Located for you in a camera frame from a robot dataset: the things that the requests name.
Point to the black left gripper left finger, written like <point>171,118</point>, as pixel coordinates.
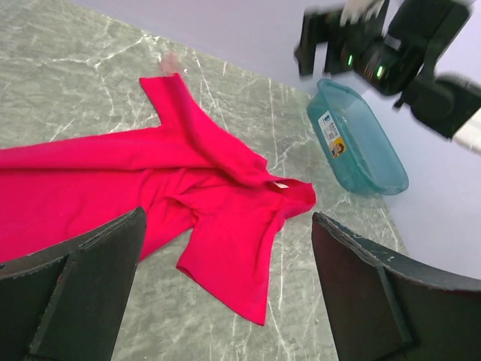
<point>67,301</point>

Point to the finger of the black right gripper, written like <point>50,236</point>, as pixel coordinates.
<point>314,32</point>
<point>339,58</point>

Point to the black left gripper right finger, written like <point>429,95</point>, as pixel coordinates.
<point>383,305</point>

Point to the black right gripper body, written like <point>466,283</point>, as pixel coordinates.
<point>403,59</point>

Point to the teal plastic basin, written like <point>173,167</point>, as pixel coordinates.
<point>358,150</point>

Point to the red t shirt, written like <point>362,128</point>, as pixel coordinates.
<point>187,173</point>

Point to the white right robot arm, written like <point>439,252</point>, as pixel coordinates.
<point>453,114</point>

